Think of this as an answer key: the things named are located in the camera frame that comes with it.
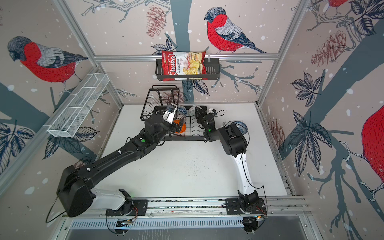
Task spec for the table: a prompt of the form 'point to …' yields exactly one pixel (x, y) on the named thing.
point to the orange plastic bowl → (183, 127)
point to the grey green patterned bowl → (192, 110)
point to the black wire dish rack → (183, 121)
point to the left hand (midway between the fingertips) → (175, 112)
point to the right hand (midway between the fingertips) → (191, 109)
